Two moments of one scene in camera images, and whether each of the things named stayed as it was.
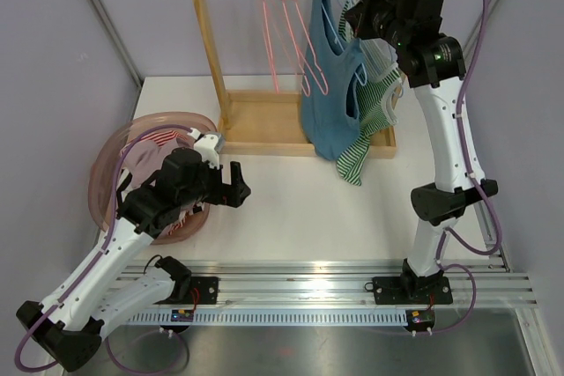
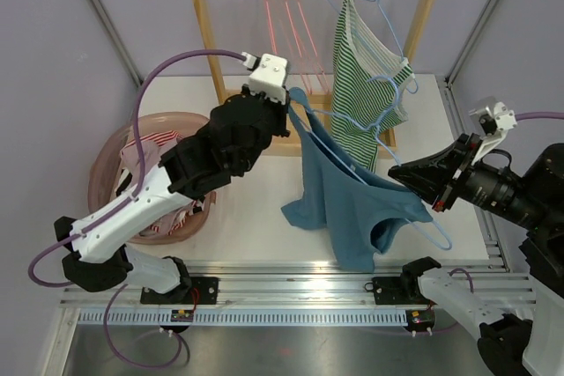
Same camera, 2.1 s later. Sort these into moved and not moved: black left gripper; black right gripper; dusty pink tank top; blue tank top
Moved: blue tank top; black left gripper; black right gripper
Not moved: dusty pink tank top
